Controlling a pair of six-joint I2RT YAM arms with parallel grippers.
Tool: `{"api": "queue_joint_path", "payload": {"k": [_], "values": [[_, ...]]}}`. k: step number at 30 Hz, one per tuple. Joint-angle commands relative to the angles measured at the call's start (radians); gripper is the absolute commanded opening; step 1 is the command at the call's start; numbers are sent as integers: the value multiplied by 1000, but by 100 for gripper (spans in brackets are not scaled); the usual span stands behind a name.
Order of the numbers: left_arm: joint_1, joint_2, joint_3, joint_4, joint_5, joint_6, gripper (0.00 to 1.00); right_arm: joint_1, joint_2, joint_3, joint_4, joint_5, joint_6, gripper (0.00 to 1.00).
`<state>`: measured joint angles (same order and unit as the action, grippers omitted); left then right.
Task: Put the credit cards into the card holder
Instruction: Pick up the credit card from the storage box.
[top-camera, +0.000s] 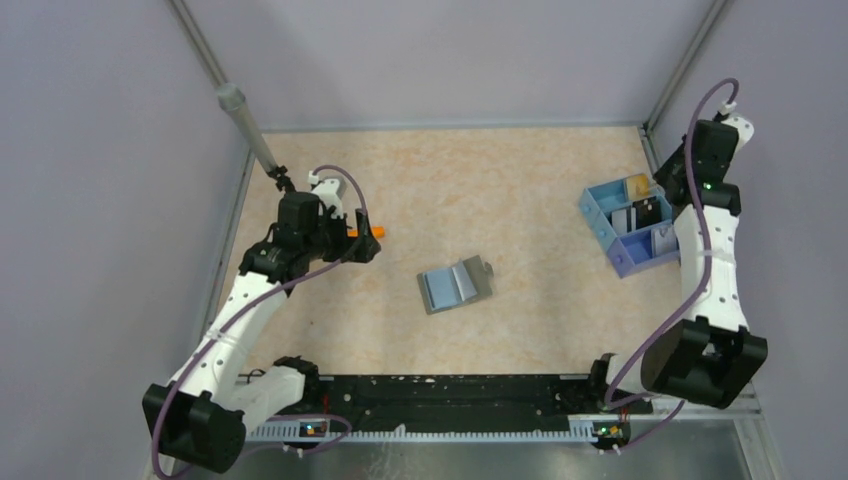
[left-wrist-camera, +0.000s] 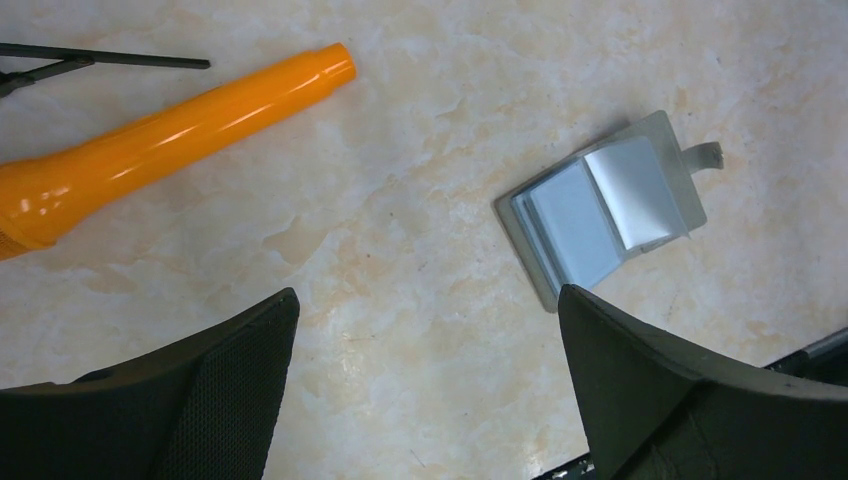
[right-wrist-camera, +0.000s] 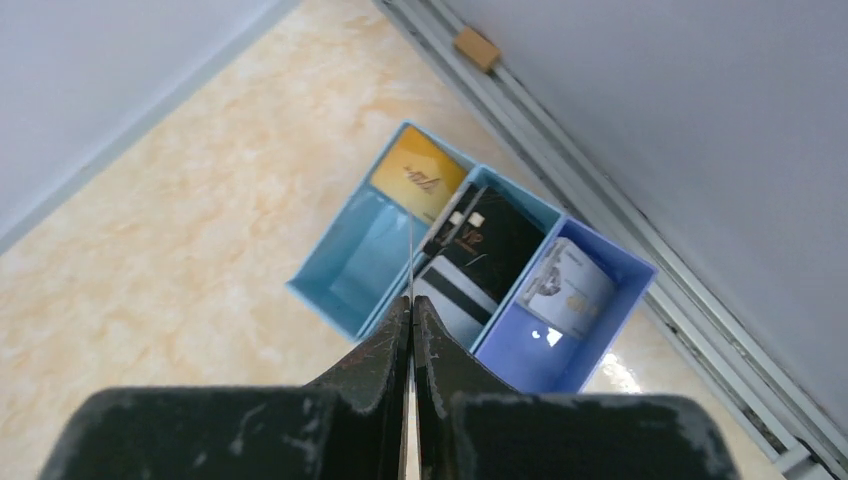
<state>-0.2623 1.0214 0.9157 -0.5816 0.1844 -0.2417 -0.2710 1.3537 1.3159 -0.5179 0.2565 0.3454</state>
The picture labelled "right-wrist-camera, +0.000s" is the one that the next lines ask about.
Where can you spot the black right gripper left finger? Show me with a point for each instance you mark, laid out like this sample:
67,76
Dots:
348,423

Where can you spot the small orange wall object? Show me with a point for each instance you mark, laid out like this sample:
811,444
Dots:
477,49

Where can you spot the gold card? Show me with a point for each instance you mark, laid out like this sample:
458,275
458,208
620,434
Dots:
418,174

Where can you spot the black card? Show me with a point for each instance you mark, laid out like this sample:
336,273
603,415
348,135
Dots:
488,238

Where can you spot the blue compartment organizer box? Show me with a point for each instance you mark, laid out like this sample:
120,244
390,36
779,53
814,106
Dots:
373,249

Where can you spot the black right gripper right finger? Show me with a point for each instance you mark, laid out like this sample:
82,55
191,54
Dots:
474,426

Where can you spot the white patterned card in box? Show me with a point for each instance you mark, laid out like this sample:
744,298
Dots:
567,289

